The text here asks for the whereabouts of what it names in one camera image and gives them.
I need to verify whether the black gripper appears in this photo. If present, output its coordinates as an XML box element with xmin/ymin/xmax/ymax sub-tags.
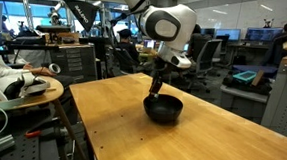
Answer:
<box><xmin>147</xmin><ymin>55</ymin><xmax>170</xmax><ymax>102</ymax></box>

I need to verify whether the white ring VR controller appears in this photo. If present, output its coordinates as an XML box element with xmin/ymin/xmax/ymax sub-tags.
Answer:
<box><xmin>48</xmin><ymin>62</ymin><xmax>62</xmax><ymax>75</ymax></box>

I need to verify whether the black bowl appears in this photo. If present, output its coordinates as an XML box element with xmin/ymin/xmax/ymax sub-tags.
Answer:
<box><xmin>141</xmin><ymin>92</ymin><xmax>185</xmax><ymax>125</ymax></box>

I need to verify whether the operator hand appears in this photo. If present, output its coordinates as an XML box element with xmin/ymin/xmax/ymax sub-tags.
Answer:
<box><xmin>22</xmin><ymin>63</ymin><xmax>58</xmax><ymax>79</ymax></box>

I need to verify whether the seated person in black cap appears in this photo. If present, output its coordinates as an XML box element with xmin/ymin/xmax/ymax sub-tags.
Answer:
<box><xmin>113</xmin><ymin>27</ymin><xmax>144</xmax><ymax>75</ymax></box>

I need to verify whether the grey office chair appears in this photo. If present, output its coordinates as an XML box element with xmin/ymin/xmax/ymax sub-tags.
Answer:
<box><xmin>184</xmin><ymin>36</ymin><xmax>223</xmax><ymax>95</ymax></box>

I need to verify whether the grey cabinet with papers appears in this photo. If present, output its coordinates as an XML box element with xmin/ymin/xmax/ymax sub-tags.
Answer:
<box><xmin>47</xmin><ymin>41</ymin><xmax>101</xmax><ymax>85</ymax></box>

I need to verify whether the small computer monitor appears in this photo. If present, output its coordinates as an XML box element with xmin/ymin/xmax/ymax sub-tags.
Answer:
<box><xmin>214</xmin><ymin>26</ymin><xmax>242</xmax><ymax>43</ymax></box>

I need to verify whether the teal tray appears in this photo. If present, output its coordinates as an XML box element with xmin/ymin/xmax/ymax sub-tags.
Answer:
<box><xmin>231</xmin><ymin>68</ymin><xmax>258</xmax><ymax>86</ymax></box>

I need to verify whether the grey low bench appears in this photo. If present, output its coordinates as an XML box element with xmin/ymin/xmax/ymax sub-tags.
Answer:
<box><xmin>217</xmin><ymin>84</ymin><xmax>271</xmax><ymax>122</ymax></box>

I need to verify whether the black lettered light flag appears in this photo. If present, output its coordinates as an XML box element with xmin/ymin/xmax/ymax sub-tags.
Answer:
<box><xmin>61</xmin><ymin>0</ymin><xmax>101</xmax><ymax>34</ymax></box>

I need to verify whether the round wooden side table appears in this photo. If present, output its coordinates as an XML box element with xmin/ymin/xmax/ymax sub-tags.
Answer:
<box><xmin>0</xmin><ymin>72</ymin><xmax>95</xmax><ymax>160</ymax></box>

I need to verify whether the wide computer monitor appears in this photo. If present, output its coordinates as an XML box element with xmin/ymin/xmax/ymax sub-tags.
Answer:
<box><xmin>244</xmin><ymin>25</ymin><xmax>284</xmax><ymax>43</ymax></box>

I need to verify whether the grey perforated cabinet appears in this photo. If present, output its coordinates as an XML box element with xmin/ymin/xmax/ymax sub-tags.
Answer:
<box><xmin>259</xmin><ymin>49</ymin><xmax>287</xmax><ymax>142</ymax></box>

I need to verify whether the dark-haired person at desk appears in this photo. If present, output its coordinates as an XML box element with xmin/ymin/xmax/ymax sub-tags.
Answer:
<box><xmin>264</xmin><ymin>18</ymin><xmax>287</xmax><ymax>69</ymax></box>

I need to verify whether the white VR headset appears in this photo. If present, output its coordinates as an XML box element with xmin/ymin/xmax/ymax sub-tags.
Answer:
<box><xmin>0</xmin><ymin>70</ymin><xmax>52</xmax><ymax>105</ymax></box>

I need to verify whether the orange handled tool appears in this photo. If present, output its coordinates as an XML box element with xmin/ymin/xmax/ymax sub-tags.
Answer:
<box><xmin>24</xmin><ymin>128</ymin><xmax>43</xmax><ymax>140</ymax></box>

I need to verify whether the black horizontal camera bar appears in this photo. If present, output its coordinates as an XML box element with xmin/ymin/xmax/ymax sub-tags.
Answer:
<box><xmin>0</xmin><ymin>40</ymin><xmax>52</xmax><ymax>61</ymax></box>

